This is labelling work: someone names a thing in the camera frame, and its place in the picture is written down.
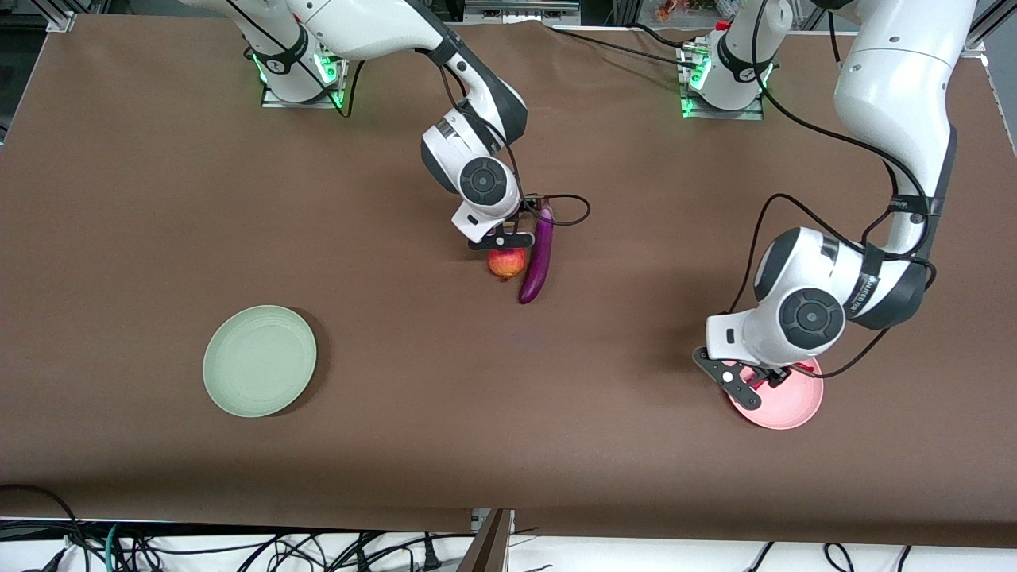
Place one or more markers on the orange plastic item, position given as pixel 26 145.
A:
pixel 671 9

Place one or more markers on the grey device box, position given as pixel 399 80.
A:
pixel 520 9

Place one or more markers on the black power plug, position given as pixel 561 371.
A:
pixel 430 560

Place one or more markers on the purple eggplant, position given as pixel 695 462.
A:
pixel 540 254

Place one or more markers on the green round plate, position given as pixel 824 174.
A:
pixel 258 361

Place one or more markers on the brown table cloth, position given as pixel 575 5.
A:
pixel 508 413

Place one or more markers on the red apple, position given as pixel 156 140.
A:
pixel 506 262

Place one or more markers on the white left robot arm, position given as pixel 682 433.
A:
pixel 890 95

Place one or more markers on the grey wooden post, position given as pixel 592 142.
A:
pixel 491 548

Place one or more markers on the pink round plate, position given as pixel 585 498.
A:
pixel 786 409

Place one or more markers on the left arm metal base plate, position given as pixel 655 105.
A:
pixel 723 114

